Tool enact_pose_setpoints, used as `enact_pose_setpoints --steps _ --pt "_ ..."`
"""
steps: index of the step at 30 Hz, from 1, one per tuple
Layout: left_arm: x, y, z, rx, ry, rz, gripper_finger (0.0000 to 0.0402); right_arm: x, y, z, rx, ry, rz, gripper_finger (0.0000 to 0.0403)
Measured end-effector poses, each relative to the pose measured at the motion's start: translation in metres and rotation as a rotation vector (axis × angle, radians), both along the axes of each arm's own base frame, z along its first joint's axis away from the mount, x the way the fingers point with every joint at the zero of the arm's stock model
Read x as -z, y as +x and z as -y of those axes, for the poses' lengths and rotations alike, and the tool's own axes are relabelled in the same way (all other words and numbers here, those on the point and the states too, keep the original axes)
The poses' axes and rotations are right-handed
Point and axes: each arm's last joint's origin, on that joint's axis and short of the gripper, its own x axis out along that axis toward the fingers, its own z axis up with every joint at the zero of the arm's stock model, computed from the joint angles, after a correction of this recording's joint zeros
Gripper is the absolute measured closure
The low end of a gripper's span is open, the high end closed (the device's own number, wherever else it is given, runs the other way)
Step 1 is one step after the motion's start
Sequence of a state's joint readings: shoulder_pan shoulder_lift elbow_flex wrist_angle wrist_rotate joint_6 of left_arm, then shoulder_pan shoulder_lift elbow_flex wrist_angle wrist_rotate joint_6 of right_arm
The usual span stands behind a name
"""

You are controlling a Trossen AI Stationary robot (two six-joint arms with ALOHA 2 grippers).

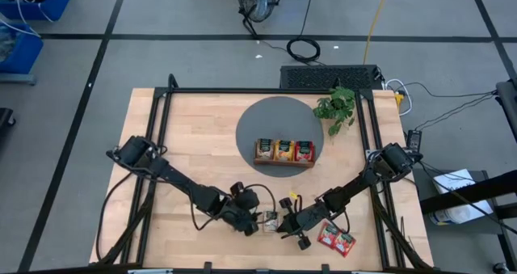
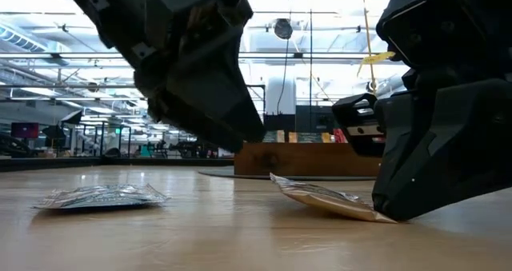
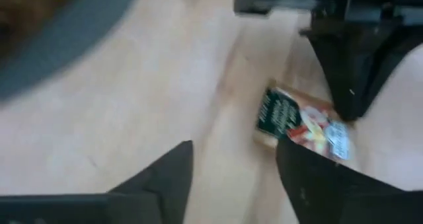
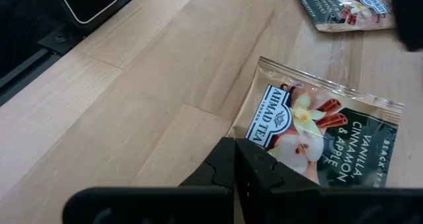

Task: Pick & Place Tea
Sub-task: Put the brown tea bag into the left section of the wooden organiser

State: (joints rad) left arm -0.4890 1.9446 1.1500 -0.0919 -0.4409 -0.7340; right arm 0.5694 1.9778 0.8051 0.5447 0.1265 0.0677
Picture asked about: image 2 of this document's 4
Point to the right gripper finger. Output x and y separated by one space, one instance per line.
440 163

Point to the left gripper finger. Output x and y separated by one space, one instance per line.
192 123
216 95

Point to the apple cinnamon tea packet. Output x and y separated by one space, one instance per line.
104 197
280 136
328 201

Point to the red strawberry tea packet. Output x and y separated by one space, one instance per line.
340 136

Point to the black computer case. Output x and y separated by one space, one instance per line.
314 119

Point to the wooden three-compartment tray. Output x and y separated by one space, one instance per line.
304 159

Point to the black computer monitor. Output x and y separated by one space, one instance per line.
25 130

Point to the black background rig frame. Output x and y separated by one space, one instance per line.
262 99

